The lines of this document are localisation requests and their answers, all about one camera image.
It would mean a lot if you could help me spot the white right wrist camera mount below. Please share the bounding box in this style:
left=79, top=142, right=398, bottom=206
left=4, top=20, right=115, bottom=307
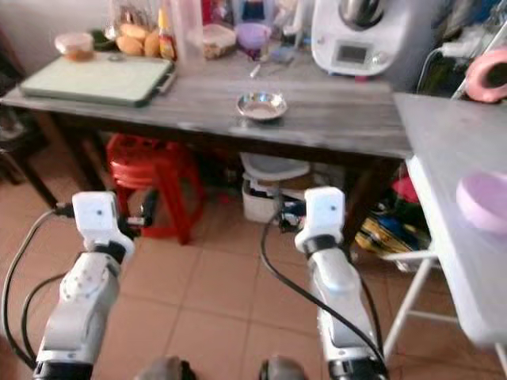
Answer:
left=294, top=186, right=346, bottom=255

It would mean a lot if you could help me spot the clear tub with orange food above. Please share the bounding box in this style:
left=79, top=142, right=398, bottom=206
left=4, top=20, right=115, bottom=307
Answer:
left=54, top=32, right=96, bottom=63

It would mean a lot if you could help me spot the long dark wooden table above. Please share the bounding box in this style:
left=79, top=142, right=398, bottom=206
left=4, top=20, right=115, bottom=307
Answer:
left=0, top=54, right=414, bottom=234

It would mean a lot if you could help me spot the white lidded storage box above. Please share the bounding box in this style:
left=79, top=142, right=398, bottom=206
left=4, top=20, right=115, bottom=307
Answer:
left=239, top=152, right=314, bottom=225

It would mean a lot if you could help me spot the grey robot leg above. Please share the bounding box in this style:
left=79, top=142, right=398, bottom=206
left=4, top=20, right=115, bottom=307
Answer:
left=136, top=355, right=197, bottom=380
left=258, top=355, right=311, bottom=380

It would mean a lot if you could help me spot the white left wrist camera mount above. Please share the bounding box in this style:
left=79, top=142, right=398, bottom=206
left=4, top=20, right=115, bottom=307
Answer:
left=71, top=191, right=128, bottom=259

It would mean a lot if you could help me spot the grey robot right leg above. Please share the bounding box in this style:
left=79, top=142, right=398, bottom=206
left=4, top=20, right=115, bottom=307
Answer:
left=258, top=355, right=311, bottom=380

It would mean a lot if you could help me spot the yellow sauce bottle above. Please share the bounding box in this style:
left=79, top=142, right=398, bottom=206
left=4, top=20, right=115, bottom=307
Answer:
left=158, top=6, right=178, bottom=62

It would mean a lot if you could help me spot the purple plastic bowl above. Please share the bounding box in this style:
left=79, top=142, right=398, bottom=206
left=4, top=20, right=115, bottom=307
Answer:
left=234, top=21, right=273, bottom=58

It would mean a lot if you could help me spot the red plastic stool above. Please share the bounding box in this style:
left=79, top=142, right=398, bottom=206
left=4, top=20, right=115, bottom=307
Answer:
left=106, top=132, right=204, bottom=245

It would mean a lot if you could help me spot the colourful bag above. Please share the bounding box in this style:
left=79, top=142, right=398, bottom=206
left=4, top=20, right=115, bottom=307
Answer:
left=355, top=174, right=425, bottom=256

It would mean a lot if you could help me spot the small steel bowl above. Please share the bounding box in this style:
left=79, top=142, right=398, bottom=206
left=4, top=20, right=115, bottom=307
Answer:
left=235, top=91, right=289, bottom=123

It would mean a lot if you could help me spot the dark wooden chair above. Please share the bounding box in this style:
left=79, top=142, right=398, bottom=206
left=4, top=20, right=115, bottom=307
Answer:
left=0, top=103, right=58, bottom=211

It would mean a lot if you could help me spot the pink plastic bowl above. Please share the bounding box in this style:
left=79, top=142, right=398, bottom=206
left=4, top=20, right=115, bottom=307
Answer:
left=455, top=169, right=507, bottom=237

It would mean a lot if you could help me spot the grey robot left leg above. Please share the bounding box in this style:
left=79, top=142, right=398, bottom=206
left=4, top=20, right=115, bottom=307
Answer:
left=136, top=355, right=197, bottom=380

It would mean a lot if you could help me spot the pale green cutting board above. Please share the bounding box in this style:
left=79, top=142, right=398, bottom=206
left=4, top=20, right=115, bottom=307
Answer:
left=17, top=53, right=177, bottom=108

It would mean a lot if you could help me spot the white kitchen cooking machine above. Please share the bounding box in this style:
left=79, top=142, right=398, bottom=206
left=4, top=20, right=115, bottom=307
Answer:
left=310, top=0, right=438, bottom=79

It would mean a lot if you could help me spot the clear food box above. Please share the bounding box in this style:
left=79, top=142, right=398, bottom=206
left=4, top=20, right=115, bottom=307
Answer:
left=204, top=23, right=238, bottom=60

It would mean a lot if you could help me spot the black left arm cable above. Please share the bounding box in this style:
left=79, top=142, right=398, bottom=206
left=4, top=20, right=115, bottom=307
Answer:
left=1, top=206, right=77, bottom=371

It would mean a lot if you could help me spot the golden bread roll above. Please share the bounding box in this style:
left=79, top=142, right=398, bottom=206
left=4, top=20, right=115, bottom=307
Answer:
left=118, top=23, right=150, bottom=42
left=115, top=36, right=145, bottom=56
left=144, top=31, right=162, bottom=60

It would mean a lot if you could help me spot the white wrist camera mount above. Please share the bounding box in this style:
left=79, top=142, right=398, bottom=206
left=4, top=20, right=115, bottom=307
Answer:
left=294, top=186, right=346, bottom=255
left=71, top=191, right=128, bottom=259

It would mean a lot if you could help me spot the white folding table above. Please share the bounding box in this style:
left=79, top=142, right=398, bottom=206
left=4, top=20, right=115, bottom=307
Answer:
left=379, top=93, right=507, bottom=374

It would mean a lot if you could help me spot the pink round object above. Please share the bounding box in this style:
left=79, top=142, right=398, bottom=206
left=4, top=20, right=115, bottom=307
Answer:
left=464, top=47, right=507, bottom=105

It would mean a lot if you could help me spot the tall clear plastic container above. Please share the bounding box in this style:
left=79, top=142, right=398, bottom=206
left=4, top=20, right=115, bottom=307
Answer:
left=173, top=0, right=208, bottom=66

